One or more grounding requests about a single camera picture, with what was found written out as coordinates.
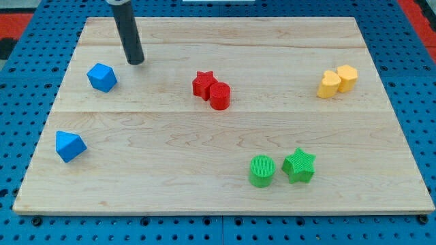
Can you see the red star block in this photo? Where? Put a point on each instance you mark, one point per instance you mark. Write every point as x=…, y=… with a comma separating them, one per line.
x=202, y=83

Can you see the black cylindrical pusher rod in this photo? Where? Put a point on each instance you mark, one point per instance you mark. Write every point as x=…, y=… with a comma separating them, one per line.
x=126, y=25

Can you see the blue cube block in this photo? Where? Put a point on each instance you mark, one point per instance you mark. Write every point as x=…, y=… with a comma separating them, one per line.
x=102, y=77

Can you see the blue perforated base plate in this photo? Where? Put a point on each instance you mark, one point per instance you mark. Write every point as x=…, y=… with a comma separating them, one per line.
x=33, y=73

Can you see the red cylinder block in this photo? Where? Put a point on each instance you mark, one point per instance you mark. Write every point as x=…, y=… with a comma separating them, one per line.
x=220, y=96

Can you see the yellow heart block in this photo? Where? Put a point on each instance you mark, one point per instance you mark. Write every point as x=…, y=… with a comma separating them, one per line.
x=329, y=84

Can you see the green cylinder block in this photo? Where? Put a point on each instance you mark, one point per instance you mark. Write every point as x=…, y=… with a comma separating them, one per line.
x=261, y=171

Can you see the blue triangular prism block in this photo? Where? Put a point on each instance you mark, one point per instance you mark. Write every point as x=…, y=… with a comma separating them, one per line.
x=69, y=145

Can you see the yellow hexagon block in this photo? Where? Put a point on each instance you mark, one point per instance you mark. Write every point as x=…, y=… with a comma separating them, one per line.
x=348, y=76

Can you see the wooden board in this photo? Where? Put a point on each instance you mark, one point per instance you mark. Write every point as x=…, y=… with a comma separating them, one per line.
x=153, y=148

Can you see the green star block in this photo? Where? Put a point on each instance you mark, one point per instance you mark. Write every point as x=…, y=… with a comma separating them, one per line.
x=299, y=166

